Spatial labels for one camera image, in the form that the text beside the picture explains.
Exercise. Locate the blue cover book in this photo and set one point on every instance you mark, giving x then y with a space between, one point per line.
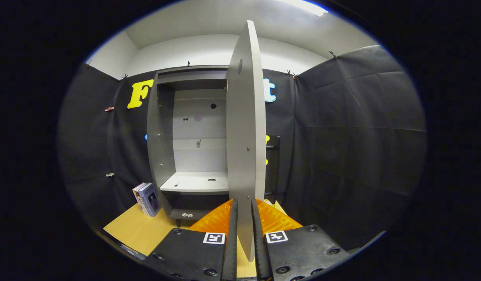
151 200

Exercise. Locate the dark grey shoe cabinet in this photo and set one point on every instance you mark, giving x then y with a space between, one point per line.
160 148

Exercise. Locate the ceiling light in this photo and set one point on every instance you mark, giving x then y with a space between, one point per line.
303 6

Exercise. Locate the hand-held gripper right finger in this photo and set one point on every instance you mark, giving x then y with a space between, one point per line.
260 253

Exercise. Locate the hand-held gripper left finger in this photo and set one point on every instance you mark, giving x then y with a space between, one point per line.
232 253

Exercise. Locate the black backdrop cloth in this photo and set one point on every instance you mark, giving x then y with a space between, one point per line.
342 136

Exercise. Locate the beige shoe cabinet door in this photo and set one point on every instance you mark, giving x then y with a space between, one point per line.
244 136

